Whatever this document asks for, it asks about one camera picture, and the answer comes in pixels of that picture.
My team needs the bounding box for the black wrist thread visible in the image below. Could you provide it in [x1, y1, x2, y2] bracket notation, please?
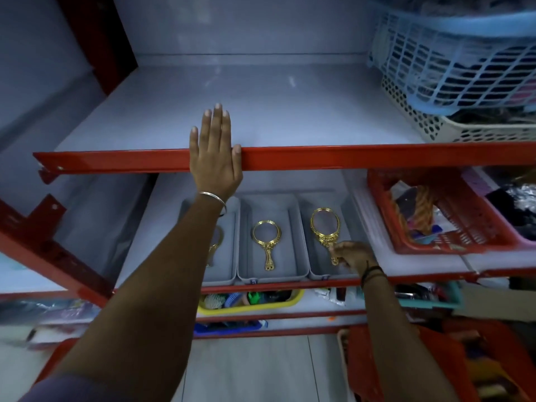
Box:
[360, 265, 387, 288]

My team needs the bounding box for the red metal shelving rack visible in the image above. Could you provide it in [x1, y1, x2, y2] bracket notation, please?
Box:
[0, 0, 536, 340]

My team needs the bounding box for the person's right hand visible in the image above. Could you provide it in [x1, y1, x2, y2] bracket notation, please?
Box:
[329, 241, 379, 277]

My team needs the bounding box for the pink plastic basket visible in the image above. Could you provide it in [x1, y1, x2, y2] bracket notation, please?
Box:
[461, 166, 536, 248]

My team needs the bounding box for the person's right forearm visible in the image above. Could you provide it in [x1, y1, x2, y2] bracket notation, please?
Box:
[361, 270, 459, 402]

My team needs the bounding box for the gold ornate hand mirror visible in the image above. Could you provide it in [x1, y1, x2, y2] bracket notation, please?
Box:
[310, 207, 341, 267]
[251, 220, 282, 272]
[206, 224, 225, 268]

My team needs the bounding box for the pile of hair accessories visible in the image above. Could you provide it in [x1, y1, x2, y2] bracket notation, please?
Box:
[389, 181, 463, 248]

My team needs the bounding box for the red plastic mesh basket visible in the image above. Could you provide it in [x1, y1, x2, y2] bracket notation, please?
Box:
[367, 167, 521, 256]

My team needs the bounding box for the person's left forearm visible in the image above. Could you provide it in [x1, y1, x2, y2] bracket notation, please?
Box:
[52, 193, 227, 402]

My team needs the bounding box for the pile of black accessories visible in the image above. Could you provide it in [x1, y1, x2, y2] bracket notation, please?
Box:
[485, 171, 536, 241]

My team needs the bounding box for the blue plastic tray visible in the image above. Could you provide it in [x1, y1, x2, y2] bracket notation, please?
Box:
[193, 320, 269, 338]

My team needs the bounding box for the person's dark sleeve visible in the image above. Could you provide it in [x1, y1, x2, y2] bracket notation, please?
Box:
[18, 374, 128, 402]

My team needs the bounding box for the cream perforated plastic basket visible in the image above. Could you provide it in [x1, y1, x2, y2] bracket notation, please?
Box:
[380, 74, 536, 144]

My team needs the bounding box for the silver wrist bangle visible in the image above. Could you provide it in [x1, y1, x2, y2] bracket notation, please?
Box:
[198, 191, 228, 217]

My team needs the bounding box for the teal plastic basket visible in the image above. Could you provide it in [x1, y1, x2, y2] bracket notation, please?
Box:
[356, 281, 464, 311]

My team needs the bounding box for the grey plastic tray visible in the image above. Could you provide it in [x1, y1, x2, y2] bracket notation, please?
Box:
[179, 195, 242, 288]
[298, 192, 366, 282]
[237, 193, 311, 285]

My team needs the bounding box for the large red plastic basket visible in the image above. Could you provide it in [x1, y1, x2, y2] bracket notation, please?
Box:
[345, 319, 536, 402]

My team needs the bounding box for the pile of clear plastic packets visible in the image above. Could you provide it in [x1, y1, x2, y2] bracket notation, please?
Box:
[0, 298, 100, 353]

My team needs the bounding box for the light blue laundry basket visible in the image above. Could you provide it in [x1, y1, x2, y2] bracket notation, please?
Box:
[367, 0, 536, 116]

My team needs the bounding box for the yellow plastic tray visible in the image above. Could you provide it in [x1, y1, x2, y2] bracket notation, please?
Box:
[197, 289, 305, 317]

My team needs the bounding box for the person's left hand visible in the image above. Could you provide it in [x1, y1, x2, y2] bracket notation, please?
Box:
[189, 103, 244, 202]

